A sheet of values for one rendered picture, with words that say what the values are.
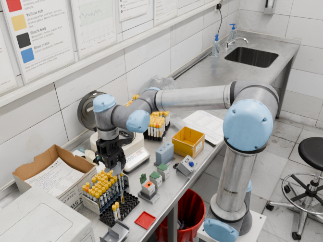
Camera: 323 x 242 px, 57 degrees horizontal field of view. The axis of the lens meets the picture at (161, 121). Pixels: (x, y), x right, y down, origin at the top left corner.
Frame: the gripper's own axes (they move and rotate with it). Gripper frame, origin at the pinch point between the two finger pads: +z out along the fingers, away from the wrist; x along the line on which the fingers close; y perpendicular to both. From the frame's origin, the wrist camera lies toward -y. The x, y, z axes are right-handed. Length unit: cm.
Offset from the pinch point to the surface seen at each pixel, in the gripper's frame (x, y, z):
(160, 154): 0.2, -29.5, 12.4
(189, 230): 16, -33, 65
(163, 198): 12.4, -13.8, 21.5
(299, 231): 71, -97, 100
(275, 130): 19, -222, 109
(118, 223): 6.7, 10.0, 16.9
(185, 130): -1, -56, 14
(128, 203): 2.1, -1.1, 19.2
